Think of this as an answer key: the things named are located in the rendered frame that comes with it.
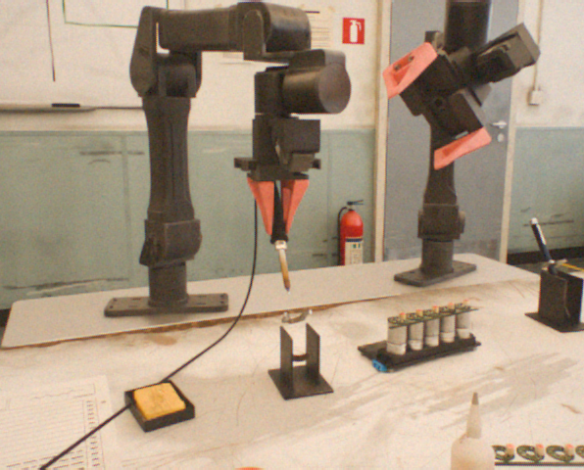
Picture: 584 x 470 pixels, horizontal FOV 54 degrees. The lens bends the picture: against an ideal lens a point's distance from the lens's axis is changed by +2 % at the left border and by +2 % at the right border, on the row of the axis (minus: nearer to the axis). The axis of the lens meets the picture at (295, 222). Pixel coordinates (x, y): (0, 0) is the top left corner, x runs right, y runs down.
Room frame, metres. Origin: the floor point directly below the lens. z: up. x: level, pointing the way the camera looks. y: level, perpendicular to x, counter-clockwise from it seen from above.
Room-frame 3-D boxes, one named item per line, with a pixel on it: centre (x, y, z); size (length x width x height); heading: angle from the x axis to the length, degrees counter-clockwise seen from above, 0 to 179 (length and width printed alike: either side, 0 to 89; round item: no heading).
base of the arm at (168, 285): (0.92, 0.21, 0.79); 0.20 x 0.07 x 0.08; 97
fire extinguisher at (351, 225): (3.46, -0.35, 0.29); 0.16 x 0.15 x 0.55; 112
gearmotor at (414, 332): (0.71, -0.15, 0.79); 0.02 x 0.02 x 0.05
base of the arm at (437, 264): (1.13, -0.29, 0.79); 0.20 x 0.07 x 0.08; 132
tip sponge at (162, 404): (0.58, 0.15, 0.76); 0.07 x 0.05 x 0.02; 32
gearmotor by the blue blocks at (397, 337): (0.69, -0.13, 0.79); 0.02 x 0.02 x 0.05
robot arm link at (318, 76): (0.71, -0.01, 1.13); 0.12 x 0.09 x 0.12; 45
